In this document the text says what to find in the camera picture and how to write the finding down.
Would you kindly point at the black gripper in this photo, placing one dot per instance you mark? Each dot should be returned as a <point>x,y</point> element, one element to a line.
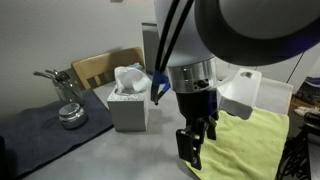
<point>194,107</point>

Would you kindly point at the yellow-green microfiber towel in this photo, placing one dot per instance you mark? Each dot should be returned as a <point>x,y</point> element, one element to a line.
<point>244,149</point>

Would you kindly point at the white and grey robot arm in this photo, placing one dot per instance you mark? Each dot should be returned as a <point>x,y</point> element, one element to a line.
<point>240,32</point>

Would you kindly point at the grey tissue box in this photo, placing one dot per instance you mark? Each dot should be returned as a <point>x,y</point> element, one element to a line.
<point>128,101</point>

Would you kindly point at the small round glass jar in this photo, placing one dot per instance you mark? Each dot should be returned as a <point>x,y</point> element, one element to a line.
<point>72,116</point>

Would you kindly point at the glass jar with metal utensils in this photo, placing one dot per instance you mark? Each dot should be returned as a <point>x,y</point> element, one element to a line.
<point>66,88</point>

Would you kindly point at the dark blue placemat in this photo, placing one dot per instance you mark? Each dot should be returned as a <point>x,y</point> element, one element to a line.
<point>35,137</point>

